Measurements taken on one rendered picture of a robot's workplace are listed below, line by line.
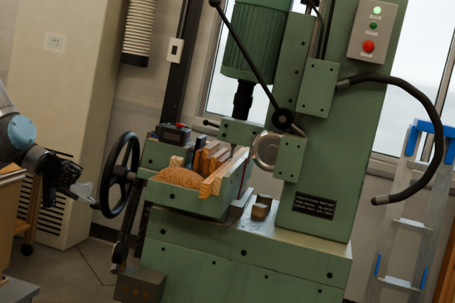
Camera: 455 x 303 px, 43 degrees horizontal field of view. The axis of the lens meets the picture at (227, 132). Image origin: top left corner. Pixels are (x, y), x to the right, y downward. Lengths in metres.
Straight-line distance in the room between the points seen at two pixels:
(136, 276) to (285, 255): 0.41
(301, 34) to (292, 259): 0.63
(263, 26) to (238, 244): 0.62
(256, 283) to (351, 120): 0.52
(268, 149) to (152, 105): 1.77
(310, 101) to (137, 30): 1.76
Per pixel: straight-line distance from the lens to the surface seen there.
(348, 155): 1.68
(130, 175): 1.89
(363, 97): 1.66
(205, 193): 1.47
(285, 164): 1.59
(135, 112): 3.39
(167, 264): 1.71
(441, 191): 2.48
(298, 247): 1.63
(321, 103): 1.58
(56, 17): 3.29
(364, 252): 3.23
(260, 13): 1.71
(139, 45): 3.19
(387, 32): 1.61
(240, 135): 1.77
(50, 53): 3.30
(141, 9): 3.19
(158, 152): 1.79
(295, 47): 1.70
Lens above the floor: 1.28
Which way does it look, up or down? 8 degrees down
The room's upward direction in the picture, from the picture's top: 12 degrees clockwise
